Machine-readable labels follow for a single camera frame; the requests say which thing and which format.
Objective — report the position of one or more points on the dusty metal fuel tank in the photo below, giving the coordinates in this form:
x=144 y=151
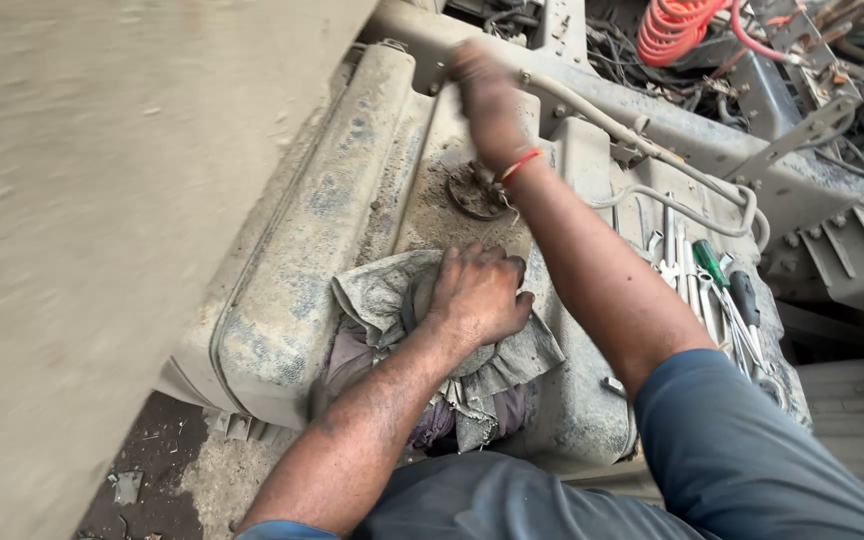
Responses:
x=304 y=225

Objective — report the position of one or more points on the beige truck body panel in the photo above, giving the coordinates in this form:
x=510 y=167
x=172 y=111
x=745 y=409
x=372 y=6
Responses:
x=102 y=247

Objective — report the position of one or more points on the small metal scrap piece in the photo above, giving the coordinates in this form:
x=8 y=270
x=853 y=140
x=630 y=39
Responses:
x=127 y=487

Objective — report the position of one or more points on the person's blue shirt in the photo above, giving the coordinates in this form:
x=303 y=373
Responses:
x=739 y=457

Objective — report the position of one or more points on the ribbed grey frame bracket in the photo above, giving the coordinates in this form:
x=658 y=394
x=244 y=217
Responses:
x=856 y=255

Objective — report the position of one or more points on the red wrist thread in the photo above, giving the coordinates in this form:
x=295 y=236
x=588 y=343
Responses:
x=520 y=164

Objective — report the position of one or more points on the grey rag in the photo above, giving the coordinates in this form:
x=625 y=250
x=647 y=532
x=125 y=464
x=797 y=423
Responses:
x=379 y=300

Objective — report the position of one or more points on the dusty truck frame rail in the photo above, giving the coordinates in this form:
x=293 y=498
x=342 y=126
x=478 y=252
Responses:
x=702 y=131

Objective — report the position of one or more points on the round rusty tank cap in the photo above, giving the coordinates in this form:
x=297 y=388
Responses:
x=473 y=196

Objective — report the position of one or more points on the person's right hand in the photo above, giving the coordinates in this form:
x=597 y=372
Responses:
x=488 y=109

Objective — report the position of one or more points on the person's right fingers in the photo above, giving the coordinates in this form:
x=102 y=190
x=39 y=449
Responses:
x=475 y=66

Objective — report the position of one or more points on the bunch of steel wrenches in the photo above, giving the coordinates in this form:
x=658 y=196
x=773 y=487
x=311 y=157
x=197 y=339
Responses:
x=683 y=270

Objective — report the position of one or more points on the ribbed dusty step plate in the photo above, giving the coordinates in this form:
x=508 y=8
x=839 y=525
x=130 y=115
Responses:
x=856 y=420

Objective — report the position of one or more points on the slanted grey metal bracket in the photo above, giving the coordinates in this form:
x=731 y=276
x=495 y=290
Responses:
x=792 y=139

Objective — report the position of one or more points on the person's left hand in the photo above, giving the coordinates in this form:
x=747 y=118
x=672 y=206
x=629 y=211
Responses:
x=477 y=296

